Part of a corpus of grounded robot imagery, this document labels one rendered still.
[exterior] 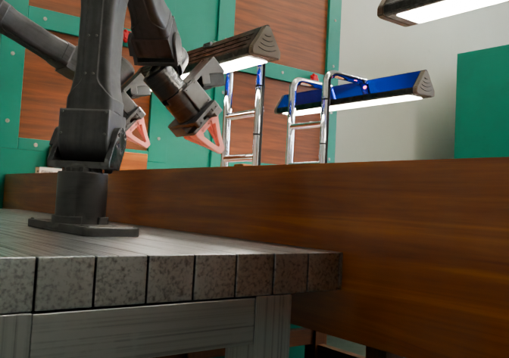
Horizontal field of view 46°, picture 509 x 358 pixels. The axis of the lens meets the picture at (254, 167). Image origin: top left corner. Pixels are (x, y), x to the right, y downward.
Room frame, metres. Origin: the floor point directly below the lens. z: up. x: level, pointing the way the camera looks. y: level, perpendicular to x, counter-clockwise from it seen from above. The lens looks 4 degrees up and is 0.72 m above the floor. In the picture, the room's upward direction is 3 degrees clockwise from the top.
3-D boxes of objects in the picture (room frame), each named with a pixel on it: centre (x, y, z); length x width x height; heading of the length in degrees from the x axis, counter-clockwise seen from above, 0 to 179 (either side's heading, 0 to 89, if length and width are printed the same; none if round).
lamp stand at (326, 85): (1.82, -0.22, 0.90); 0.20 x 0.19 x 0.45; 37
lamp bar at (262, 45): (1.54, 0.17, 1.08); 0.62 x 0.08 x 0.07; 37
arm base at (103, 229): (0.76, 0.22, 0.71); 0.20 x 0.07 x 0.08; 39
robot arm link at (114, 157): (0.77, 0.22, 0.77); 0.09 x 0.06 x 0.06; 83
